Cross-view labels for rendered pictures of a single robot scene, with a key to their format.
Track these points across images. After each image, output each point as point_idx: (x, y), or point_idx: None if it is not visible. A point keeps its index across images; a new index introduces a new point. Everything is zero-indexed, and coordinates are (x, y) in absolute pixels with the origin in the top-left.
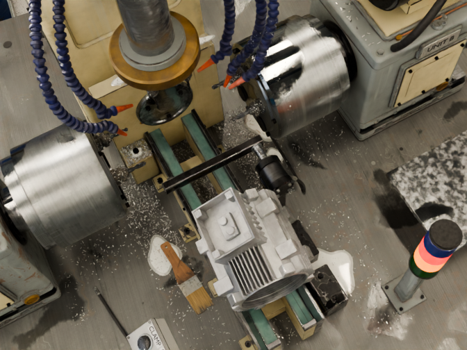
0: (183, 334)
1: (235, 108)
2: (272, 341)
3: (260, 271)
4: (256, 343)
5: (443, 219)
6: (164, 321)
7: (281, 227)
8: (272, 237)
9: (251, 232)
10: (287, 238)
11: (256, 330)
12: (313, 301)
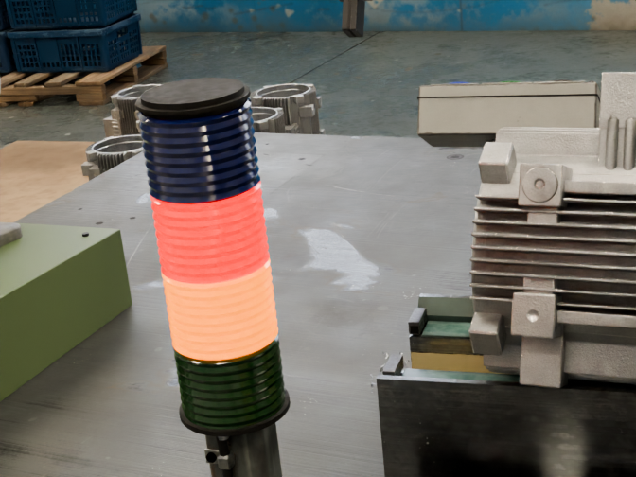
0: None
1: None
2: (428, 327)
3: (534, 128)
4: (445, 295)
5: (229, 102)
6: (587, 127)
7: (613, 182)
8: (606, 180)
9: (618, 72)
10: (575, 188)
11: (472, 315)
12: (432, 379)
